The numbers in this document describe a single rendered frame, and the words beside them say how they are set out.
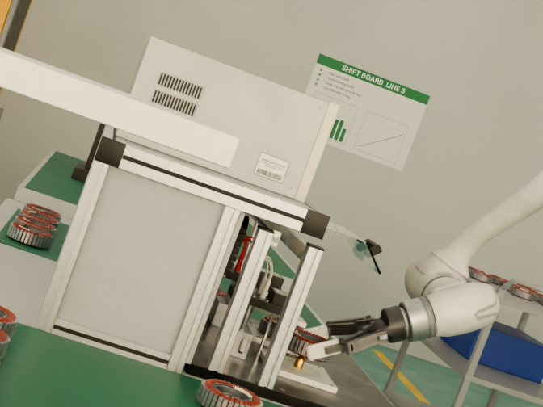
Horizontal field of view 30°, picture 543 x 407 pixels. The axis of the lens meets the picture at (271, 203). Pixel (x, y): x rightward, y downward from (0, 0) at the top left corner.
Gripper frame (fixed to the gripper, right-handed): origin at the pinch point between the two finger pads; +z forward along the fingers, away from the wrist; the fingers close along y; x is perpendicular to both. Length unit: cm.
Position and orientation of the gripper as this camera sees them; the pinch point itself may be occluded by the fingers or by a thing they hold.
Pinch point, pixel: (309, 343)
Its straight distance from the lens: 214.2
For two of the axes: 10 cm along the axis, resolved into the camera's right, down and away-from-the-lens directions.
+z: -9.7, 2.0, -1.4
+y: -1.6, -1.3, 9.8
